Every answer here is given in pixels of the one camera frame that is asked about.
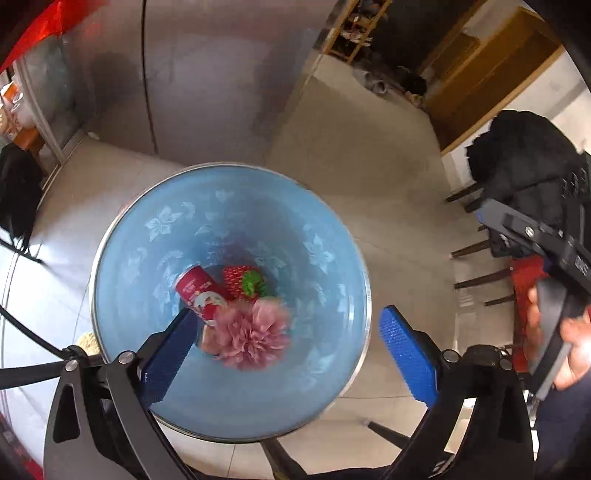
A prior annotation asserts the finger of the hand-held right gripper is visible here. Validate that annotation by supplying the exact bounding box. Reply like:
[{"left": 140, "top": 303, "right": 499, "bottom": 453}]
[{"left": 478, "top": 199, "right": 566, "bottom": 254}]

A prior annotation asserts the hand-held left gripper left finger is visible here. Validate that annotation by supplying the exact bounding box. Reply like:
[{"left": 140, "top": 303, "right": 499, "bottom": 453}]
[{"left": 44, "top": 308, "right": 199, "bottom": 480}]

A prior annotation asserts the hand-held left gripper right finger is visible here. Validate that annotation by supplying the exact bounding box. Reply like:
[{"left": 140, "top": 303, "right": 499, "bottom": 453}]
[{"left": 379, "top": 305, "right": 536, "bottom": 480}]

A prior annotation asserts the red drink can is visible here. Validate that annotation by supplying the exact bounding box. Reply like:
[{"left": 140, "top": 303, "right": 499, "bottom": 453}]
[{"left": 174, "top": 264, "right": 228, "bottom": 326}]

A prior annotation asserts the pink fabric flower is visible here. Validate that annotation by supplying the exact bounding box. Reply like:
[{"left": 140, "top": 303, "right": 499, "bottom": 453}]
[{"left": 203, "top": 296, "right": 291, "bottom": 371}]

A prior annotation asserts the red strawberry toy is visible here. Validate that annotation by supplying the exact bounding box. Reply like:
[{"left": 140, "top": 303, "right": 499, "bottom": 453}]
[{"left": 222, "top": 264, "right": 273, "bottom": 303}]

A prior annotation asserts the blue bin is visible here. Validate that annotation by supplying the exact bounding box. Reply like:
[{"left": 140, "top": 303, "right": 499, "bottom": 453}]
[{"left": 91, "top": 161, "right": 372, "bottom": 443}]

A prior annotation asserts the person's right forearm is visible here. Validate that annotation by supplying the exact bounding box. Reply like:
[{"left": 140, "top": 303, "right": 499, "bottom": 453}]
[{"left": 531, "top": 378, "right": 591, "bottom": 480}]

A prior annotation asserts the person's right hand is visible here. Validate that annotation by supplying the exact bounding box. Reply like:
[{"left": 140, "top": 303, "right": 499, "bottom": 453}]
[{"left": 527, "top": 288, "right": 591, "bottom": 391}]

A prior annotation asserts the black coat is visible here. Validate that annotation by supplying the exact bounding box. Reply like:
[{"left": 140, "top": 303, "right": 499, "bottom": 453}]
[{"left": 464, "top": 110, "right": 587, "bottom": 241}]

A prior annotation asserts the wooden chair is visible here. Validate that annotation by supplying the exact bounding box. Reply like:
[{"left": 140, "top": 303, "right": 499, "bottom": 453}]
[{"left": 445, "top": 185, "right": 520, "bottom": 308}]

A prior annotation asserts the wooden door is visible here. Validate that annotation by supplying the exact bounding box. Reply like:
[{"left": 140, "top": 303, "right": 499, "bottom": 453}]
[{"left": 418, "top": 9, "right": 566, "bottom": 153}]

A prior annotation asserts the black bag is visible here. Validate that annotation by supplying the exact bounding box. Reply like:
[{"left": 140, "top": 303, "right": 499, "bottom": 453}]
[{"left": 0, "top": 144, "right": 44, "bottom": 245}]

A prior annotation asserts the wooden shoe rack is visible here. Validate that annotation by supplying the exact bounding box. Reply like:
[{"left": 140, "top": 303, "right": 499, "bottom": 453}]
[{"left": 318, "top": 0, "right": 393, "bottom": 63}]

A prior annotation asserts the red apron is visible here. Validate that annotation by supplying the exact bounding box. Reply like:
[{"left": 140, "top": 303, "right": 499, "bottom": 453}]
[{"left": 0, "top": 0, "right": 88, "bottom": 70}]

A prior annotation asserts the black metal table frame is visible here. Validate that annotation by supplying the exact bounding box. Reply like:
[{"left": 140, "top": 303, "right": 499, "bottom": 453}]
[{"left": 0, "top": 240, "right": 411, "bottom": 480}]

